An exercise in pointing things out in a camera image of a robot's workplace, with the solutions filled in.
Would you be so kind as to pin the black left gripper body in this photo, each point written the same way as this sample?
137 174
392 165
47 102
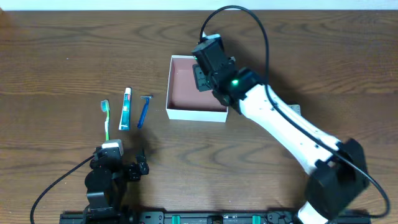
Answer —
134 170

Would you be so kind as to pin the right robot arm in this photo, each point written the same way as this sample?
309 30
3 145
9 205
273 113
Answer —
337 170

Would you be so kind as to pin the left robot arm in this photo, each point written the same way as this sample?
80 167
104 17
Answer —
107 182

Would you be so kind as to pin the white box pink interior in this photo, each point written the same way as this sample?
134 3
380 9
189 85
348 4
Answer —
184 101

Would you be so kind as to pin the teal white toothpaste tube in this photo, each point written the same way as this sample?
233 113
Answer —
124 124

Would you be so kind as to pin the blue disposable razor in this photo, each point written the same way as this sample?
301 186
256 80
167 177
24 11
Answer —
144 110

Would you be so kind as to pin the green toothbrush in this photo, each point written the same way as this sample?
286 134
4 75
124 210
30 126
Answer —
106 109

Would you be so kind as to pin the green white soap box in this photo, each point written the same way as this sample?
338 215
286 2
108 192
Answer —
295 108

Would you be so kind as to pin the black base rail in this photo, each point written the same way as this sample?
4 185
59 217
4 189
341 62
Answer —
273 217

